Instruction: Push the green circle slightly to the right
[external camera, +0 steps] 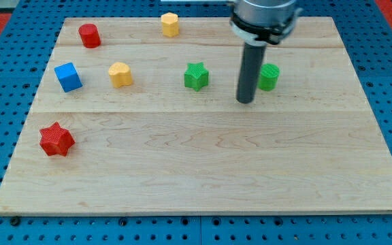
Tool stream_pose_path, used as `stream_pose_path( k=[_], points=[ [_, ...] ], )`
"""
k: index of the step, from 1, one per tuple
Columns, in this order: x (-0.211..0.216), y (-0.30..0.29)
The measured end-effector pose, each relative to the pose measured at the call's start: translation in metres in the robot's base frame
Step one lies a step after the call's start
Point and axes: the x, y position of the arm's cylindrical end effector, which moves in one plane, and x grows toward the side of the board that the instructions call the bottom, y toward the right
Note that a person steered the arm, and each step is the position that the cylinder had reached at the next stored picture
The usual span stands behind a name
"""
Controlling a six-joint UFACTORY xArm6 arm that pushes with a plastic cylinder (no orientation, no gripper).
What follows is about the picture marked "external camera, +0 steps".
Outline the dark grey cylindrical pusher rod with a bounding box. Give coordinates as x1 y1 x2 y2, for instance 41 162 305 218
236 43 266 104

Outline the green cylinder block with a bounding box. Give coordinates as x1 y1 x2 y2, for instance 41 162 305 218
258 63 280 91

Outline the green star block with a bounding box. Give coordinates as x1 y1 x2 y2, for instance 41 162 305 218
184 62 209 91

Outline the yellow hexagon block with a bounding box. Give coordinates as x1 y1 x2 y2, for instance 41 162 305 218
161 12 179 37

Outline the light wooden board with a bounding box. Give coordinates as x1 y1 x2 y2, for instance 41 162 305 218
0 17 392 216

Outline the yellow heart block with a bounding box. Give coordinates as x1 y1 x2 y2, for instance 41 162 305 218
108 62 133 88

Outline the red cylinder block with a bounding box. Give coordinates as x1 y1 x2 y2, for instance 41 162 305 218
78 23 101 48

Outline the blue cube block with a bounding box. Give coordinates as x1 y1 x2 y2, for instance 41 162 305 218
54 63 82 93

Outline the red star block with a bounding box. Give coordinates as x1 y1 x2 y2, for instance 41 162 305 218
39 122 76 157

